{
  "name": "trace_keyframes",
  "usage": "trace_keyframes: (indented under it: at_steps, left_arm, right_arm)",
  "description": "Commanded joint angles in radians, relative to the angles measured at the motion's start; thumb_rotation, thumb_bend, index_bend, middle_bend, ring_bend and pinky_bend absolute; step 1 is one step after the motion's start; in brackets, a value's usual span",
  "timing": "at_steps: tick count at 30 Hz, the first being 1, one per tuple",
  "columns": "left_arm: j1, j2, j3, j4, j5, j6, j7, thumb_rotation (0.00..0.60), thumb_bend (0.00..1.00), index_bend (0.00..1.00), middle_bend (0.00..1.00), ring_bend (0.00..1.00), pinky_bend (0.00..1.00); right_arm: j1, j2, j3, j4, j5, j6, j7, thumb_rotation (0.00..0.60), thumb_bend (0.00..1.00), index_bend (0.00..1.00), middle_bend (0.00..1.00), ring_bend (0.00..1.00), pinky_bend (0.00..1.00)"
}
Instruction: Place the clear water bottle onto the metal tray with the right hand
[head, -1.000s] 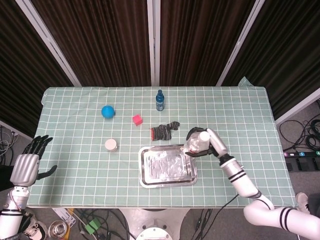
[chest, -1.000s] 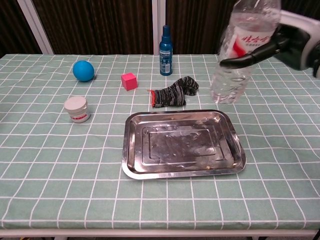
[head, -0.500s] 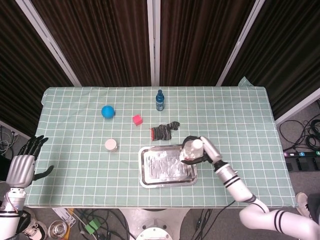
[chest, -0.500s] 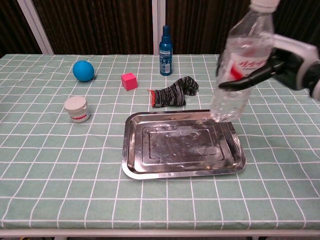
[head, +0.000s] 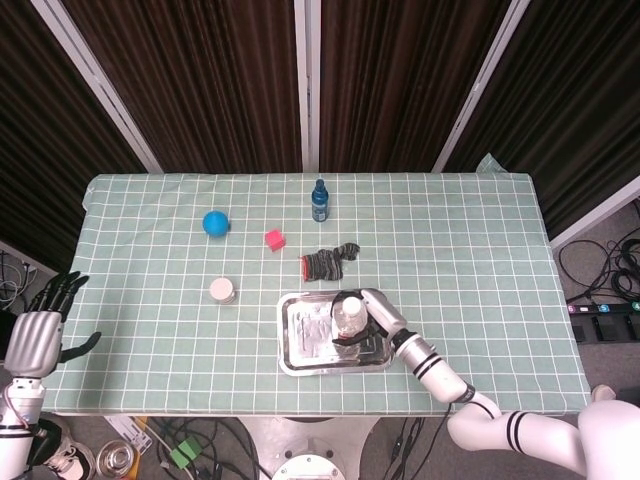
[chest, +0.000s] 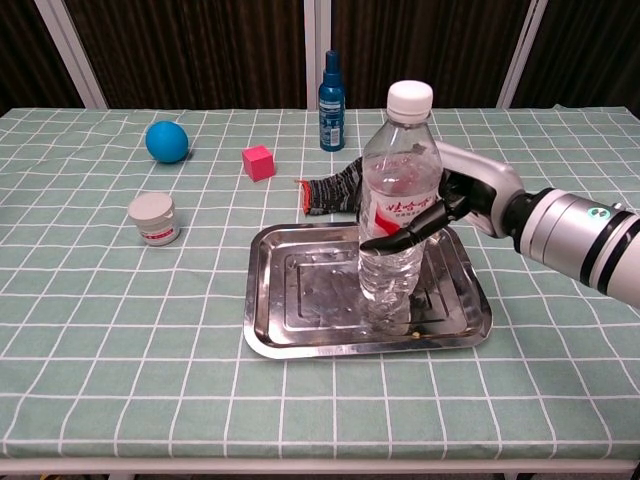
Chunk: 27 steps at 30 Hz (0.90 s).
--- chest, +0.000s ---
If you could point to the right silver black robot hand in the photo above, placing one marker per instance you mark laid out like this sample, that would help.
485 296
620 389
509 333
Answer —
462 192

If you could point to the transparent plastic water bottle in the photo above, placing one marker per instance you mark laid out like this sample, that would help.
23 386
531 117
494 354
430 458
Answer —
397 210

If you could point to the stainless steel tray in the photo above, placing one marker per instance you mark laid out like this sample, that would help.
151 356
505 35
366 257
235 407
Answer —
367 290

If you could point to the blue spray bottle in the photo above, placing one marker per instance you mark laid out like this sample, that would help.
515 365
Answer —
332 107

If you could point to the grey striped sock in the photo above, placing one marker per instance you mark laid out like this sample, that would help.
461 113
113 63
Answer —
332 192

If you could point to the pink cube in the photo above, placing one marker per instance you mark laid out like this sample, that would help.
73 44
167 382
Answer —
259 163

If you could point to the blue ball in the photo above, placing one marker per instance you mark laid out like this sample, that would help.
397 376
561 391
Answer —
167 142

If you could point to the small white lidded jar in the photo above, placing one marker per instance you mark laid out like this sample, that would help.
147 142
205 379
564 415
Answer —
153 218

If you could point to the green checkered tablecloth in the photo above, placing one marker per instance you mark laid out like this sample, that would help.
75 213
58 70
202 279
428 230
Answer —
125 325

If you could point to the white partition frame post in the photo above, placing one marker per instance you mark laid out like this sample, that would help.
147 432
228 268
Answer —
520 52
317 52
72 52

